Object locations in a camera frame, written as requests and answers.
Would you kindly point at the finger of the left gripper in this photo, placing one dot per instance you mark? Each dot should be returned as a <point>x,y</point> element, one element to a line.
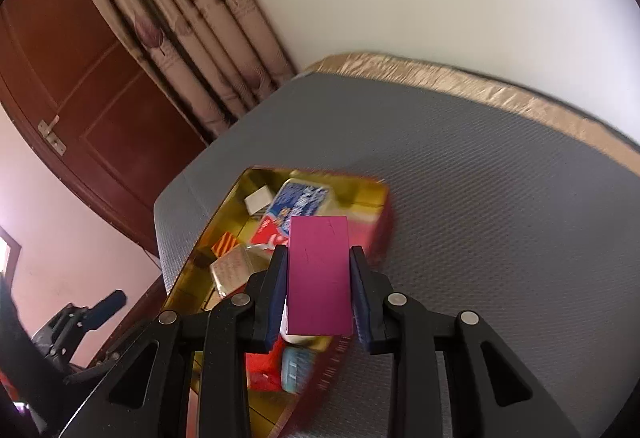
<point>106,308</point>

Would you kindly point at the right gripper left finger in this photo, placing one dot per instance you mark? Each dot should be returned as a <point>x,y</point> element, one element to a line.
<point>146,392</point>

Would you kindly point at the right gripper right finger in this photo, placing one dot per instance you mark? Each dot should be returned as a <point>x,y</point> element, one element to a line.
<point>450,373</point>

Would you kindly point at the red beige small carton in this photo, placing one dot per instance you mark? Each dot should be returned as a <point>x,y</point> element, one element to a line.
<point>232,271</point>

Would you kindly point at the blue patterned small block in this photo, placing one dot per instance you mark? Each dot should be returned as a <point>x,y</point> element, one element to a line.
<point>296,368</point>

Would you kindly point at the magenta rectangular block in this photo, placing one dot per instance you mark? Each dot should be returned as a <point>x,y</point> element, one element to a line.
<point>318,277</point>

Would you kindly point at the orange yellow striped block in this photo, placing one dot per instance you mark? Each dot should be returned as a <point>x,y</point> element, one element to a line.
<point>225,244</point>

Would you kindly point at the small white pronged adapter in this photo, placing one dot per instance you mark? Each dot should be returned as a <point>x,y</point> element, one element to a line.
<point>258,201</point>

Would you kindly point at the blue red card pack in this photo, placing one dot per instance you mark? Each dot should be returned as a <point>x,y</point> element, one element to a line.
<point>296,198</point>

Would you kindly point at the flat red block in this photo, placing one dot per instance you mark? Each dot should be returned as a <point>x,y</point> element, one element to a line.
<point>263,371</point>

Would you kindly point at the red gold metal tin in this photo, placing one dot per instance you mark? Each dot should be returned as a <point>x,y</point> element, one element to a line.
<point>366,204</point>

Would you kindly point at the grey textured table mat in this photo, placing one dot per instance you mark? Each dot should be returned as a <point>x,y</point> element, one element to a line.
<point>531,228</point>

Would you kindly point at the red brown wooden door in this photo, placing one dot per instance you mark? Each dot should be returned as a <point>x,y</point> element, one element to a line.
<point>125,141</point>

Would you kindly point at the beige patterned curtain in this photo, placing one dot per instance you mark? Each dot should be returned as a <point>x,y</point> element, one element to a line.
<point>215,60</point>

